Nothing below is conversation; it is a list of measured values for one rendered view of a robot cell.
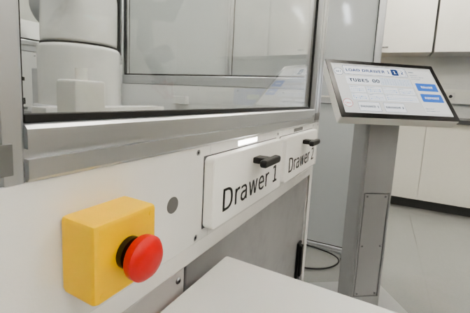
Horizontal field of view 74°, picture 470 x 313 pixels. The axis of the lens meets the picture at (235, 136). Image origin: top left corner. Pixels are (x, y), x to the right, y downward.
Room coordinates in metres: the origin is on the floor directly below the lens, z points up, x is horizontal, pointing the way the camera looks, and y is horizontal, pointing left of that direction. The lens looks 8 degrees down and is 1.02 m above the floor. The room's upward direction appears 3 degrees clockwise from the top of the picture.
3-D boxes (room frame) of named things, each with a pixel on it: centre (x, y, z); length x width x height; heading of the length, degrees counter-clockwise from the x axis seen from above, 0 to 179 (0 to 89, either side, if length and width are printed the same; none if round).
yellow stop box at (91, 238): (0.27, 0.11, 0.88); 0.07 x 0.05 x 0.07; 152
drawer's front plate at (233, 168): (0.57, -0.03, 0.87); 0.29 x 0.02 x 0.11; 152
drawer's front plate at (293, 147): (0.85, -0.18, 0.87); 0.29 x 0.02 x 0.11; 152
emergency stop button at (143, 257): (0.26, 0.08, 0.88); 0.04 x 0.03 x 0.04; 152
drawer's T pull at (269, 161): (0.56, -0.06, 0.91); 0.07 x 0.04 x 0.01; 152
